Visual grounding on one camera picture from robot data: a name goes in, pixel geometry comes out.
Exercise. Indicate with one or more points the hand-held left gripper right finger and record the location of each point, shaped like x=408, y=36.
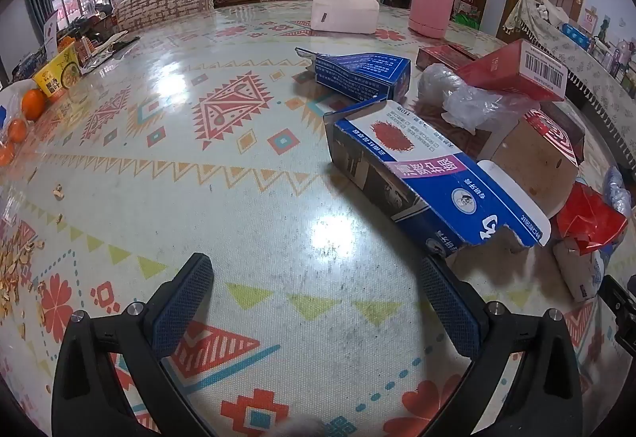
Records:
x=449, y=308

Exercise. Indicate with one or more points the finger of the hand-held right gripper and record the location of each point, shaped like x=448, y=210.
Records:
x=618, y=295

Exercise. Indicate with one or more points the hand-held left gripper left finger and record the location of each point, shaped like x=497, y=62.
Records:
x=181, y=303

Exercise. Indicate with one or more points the white paper packet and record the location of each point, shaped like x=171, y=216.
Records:
x=576, y=268

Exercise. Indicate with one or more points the red plastic wrapper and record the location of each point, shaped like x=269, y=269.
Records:
x=589, y=218

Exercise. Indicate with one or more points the bluish plastic wrapper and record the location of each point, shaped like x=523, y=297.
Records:
x=618, y=191

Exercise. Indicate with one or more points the large blue toothpaste box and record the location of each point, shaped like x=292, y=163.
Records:
x=447, y=188

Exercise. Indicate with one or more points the brown cardboard box red print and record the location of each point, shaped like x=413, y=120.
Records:
x=531, y=158

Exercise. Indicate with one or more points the clear plastic bag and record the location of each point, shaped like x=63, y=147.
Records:
x=467, y=104

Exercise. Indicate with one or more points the red box with barcode label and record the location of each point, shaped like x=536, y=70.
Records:
x=497, y=69

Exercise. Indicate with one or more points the small blue carton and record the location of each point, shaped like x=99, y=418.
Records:
x=362, y=74

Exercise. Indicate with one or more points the pile of peanut shells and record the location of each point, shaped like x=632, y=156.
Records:
x=15, y=263

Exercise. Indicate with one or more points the sideboard with floral tablecloth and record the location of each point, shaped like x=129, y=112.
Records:
x=596, y=74

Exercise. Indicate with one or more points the orange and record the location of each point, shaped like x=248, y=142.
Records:
x=35, y=105
x=6, y=153
x=17, y=131

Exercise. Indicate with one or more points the dark red flat box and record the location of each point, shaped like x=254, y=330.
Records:
x=442, y=54

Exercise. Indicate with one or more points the yellow instant noodle cup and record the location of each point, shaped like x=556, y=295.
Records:
x=57, y=71

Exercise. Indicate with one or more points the black flat bag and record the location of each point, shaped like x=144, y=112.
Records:
x=117, y=48

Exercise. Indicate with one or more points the blue packet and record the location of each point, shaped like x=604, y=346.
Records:
x=575, y=34

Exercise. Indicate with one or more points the blue curtain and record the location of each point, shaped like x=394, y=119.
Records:
x=39, y=4

